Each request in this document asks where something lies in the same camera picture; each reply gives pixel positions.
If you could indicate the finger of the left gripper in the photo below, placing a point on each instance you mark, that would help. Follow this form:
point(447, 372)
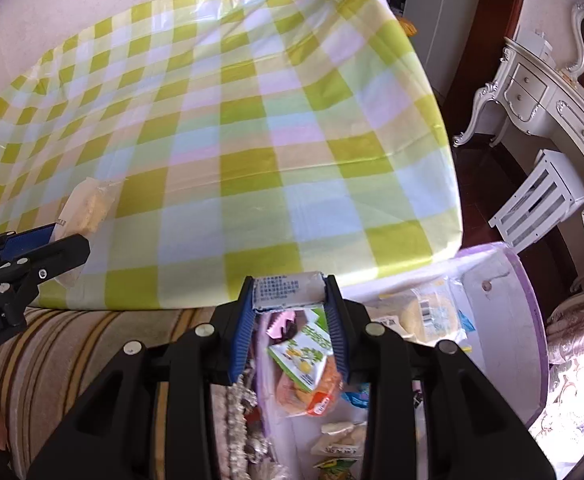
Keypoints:
point(24, 274)
point(13, 244)

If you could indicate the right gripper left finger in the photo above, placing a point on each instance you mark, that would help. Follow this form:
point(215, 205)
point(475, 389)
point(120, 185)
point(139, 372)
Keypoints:
point(149, 413)

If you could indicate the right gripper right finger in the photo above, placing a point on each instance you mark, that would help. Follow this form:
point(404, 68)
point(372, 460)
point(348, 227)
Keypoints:
point(471, 431)

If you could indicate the clear biscuit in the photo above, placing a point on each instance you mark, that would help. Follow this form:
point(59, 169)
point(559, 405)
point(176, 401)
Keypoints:
point(86, 208)

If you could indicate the green garlic pea packet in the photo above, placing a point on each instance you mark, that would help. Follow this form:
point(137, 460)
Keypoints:
point(336, 469)

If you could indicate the tiger sandwich cake package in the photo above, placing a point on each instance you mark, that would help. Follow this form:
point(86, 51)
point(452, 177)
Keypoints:
point(296, 402)

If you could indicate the white green ginkgo snack bag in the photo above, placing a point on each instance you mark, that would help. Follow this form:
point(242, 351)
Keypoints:
point(304, 357)

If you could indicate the small white candy packet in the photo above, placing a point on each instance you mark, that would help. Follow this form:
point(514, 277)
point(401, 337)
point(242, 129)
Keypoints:
point(288, 292)

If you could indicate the blue pig snack bag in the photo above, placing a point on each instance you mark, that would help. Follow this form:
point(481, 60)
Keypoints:
point(357, 395)

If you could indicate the white pastry packet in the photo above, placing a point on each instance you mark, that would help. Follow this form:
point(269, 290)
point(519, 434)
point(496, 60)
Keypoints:
point(341, 439)

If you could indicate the cream roll clear package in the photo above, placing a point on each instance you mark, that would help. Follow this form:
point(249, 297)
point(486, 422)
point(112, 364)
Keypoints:
point(424, 314)

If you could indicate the pink snack packet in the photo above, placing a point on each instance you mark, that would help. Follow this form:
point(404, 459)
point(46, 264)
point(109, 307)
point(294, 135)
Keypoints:
point(282, 326)

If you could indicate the purple storage box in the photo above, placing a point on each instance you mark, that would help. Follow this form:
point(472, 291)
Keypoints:
point(498, 310)

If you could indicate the white slatted stool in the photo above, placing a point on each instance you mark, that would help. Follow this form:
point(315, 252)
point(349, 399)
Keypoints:
point(550, 194)

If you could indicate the green checkered tablecloth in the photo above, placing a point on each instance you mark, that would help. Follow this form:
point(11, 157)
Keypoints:
point(244, 137)

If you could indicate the white ornate dresser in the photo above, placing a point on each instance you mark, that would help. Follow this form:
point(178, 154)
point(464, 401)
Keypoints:
point(546, 111)

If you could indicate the white cabinet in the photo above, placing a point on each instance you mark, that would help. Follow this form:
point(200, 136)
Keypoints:
point(443, 28)

